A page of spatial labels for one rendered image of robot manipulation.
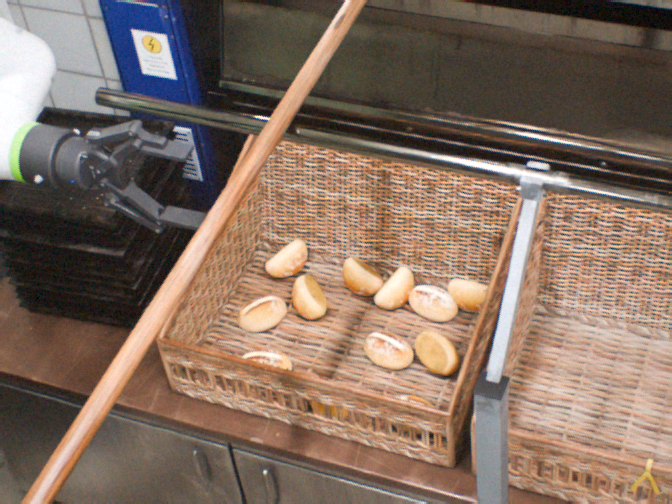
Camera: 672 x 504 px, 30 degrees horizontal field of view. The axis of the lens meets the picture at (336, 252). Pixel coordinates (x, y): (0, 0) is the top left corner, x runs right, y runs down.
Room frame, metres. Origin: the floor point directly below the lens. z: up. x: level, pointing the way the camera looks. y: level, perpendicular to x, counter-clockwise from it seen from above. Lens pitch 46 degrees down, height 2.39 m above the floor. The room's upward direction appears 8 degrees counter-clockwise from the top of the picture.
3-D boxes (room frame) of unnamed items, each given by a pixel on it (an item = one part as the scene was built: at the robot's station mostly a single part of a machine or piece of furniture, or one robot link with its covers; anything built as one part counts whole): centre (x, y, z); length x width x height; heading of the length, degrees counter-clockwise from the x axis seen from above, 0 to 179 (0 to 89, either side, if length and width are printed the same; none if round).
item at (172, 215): (1.35, 0.21, 1.13); 0.07 x 0.03 x 0.01; 62
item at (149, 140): (1.36, 0.24, 1.28); 0.05 x 0.01 x 0.03; 62
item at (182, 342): (1.55, -0.01, 0.72); 0.56 x 0.49 x 0.28; 62
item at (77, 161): (1.41, 0.33, 1.20); 0.09 x 0.07 x 0.08; 62
